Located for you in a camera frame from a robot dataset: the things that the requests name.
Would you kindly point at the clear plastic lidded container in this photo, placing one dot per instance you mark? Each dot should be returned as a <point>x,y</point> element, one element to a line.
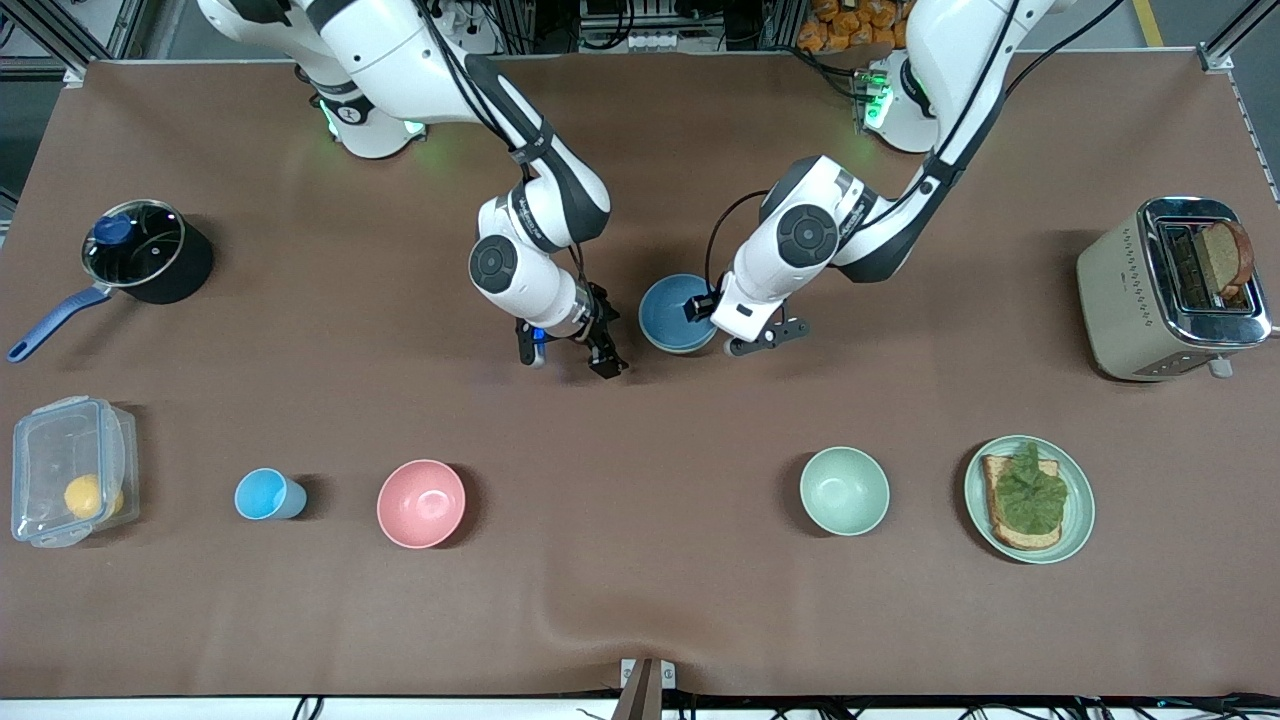
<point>50,450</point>

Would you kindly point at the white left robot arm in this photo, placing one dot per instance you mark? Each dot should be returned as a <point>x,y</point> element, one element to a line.
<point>800,240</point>

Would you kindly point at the white power strip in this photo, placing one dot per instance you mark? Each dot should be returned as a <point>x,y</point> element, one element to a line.
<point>655,41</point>

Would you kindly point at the brown bread slice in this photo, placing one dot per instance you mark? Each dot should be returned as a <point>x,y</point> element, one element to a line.
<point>1225,255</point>

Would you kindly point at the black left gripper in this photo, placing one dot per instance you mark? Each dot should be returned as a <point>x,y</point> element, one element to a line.
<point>699,306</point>

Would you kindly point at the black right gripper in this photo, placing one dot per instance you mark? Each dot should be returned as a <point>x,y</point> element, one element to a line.
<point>598,325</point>

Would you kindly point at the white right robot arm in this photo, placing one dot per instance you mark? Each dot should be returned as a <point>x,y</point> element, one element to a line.
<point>520,270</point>

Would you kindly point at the green lettuce leaf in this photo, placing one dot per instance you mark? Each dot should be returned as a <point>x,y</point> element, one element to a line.
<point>1030,495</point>

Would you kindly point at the blue bowl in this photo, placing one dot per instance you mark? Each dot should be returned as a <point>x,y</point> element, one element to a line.
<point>665,312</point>

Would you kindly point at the blue plastic cup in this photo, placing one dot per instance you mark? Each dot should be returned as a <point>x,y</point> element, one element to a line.
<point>262,494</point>

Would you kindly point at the bag of orange snacks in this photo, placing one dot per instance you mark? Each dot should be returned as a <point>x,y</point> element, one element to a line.
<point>850,22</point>

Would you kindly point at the toast slice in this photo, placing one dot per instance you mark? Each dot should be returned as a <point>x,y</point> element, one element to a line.
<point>1020,540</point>

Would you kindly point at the pink bowl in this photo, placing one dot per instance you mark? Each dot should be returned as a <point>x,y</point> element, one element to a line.
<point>421,503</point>

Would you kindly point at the yellow lemon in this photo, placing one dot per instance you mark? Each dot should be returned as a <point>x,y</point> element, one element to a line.
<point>84,495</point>

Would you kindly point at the pale green bowl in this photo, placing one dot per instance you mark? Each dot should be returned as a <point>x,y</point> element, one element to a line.
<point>672,350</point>
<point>844,490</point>

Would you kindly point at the brown table cloth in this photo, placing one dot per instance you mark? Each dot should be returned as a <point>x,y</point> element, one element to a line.
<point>300,300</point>

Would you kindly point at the pale green plate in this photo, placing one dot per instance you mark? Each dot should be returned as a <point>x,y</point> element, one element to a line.
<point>1078,520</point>

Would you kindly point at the cream and chrome toaster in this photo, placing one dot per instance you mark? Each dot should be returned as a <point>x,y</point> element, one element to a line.
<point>1120,300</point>

